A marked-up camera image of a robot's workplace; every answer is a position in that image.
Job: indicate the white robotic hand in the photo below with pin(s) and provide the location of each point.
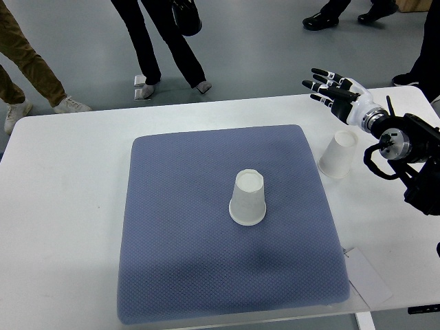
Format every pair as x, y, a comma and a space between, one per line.
353, 103

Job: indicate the white paper cup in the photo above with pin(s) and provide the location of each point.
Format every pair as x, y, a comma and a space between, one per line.
337, 158
247, 206

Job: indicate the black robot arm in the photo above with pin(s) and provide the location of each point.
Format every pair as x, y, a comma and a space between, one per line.
407, 147

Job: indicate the person at right edge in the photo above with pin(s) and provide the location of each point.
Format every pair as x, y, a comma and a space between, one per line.
425, 72

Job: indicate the white paper tag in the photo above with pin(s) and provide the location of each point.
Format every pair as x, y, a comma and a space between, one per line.
365, 280

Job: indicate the upper floor socket plate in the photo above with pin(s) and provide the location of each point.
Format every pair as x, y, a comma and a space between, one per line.
139, 80

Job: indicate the floor socket plate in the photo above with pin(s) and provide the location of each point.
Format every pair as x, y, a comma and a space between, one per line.
139, 80
140, 94

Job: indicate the lower floor socket plate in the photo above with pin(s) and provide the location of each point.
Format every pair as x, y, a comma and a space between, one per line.
140, 94

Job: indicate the blue textured cushion mat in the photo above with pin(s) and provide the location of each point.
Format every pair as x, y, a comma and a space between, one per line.
183, 256

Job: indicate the white table leg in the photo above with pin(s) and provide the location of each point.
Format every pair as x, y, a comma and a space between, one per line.
364, 321

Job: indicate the black table control panel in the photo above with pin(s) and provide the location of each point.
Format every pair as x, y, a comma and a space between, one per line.
424, 309

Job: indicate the person in khaki trousers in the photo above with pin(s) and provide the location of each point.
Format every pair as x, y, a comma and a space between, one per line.
17, 48

